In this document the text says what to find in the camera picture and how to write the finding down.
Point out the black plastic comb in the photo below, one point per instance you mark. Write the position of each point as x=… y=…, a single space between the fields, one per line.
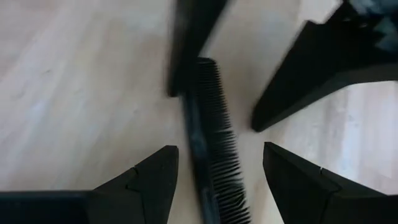
x=214 y=149

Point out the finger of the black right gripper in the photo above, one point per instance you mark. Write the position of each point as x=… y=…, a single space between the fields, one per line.
x=320 y=68
x=192 y=37

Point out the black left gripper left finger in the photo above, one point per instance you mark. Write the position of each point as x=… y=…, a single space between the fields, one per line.
x=124 y=202

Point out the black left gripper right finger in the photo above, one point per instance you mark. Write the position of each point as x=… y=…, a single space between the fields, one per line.
x=326 y=199

